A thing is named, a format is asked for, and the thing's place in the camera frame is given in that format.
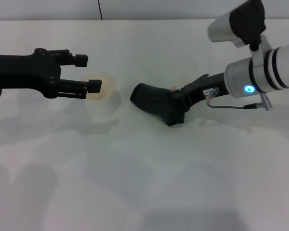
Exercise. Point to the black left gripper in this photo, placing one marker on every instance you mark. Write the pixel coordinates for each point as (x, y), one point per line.
(24, 72)

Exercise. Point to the dark blue rag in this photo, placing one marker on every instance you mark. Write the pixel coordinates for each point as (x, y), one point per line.
(156, 101)

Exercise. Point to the brown water stain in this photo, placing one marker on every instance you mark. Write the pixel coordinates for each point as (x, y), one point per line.
(174, 88)

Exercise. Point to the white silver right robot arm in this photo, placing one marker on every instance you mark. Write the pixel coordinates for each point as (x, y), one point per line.
(265, 69)

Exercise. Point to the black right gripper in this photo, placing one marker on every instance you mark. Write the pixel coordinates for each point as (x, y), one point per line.
(207, 87)

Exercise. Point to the white plastic cup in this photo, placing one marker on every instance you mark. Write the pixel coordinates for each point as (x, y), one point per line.
(102, 106)

